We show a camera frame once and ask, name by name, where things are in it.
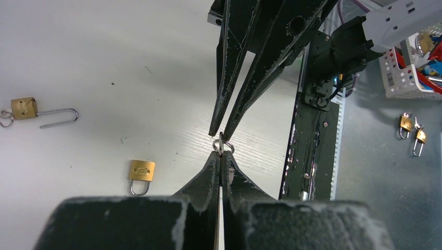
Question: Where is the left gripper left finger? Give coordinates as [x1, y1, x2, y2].
[35, 152, 220, 249]

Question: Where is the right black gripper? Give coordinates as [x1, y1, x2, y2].
[207, 0, 337, 141]

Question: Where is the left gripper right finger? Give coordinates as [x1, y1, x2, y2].
[220, 151, 395, 249]

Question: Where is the brass padlock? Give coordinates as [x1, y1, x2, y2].
[1, 97, 79, 129]
[128, 159, 156, 196]

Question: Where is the small key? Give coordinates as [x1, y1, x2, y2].
[212, 132, 235, 156]

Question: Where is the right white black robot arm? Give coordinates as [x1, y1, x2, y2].
[208, 1, 441, 140]

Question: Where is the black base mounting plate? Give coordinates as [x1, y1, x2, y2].
[278, 31, 340, 201]

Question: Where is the white perforated basket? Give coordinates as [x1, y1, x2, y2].
[378, 34, 441, 101]

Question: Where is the spare padlock on floor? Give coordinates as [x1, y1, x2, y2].
[398, 112, 412, 140]

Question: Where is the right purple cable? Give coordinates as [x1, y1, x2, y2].
[336, 0, 372, 27]

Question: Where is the white slotted cable duct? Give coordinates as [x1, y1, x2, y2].
[330, 88, 346, 201]

